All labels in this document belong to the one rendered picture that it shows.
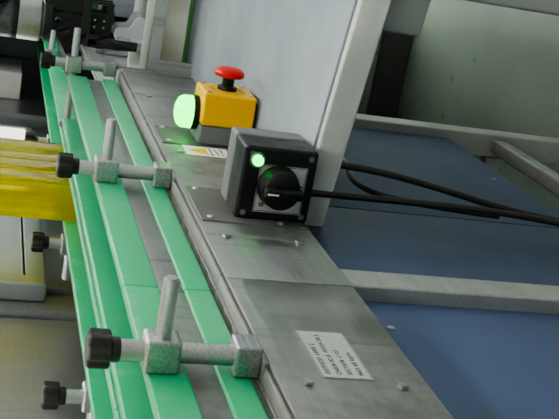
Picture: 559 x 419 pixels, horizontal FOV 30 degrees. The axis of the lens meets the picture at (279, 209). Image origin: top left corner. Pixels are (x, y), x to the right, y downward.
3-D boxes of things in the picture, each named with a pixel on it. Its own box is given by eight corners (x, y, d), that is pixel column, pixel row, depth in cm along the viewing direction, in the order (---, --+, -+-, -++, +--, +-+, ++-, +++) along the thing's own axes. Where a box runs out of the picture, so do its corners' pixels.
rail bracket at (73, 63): (106, 128, 181) (32, 120, 177) (119, 32, 176) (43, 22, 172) (107, 132, 178) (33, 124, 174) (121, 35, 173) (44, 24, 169)
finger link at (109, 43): (137, 45, 181) (86, 36, 179) (136, 53, 181) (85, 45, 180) (138, 40, 185) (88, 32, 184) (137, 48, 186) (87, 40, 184)
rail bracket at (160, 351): (253, 360, 82) (81, 352, 78) (269, 273, 80) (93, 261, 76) (265, 385, 78) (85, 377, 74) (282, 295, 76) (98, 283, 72)
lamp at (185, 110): (191, 124, 140) (169, 121, 139) (196, 91, 139) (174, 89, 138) (196, 133, 136) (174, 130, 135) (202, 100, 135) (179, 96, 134)
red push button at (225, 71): (208, 87, 139) (212, 62, 138) (237, 91, 140) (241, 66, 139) (214, 94, 135) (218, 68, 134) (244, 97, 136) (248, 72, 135)
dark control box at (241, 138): (291, 200, 119) (219, 194, 116) (304, 133, 116) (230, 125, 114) (310, 225, 111) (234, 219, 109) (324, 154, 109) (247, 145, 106)
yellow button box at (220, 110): (240, 136, 144) (188, 130, 142) (249, 83, 142) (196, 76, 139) (252, 150, 137) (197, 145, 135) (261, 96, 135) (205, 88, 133)
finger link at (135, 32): (169, 23, 181) (116, 14, 180) (164, 56, 183) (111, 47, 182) (169, 20, 184) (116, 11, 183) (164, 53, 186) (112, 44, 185)
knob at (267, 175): (294, 208, 110) (302, 219, 107) (253, 204, 109) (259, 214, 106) (301, 167, 109) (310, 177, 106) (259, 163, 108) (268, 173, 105)
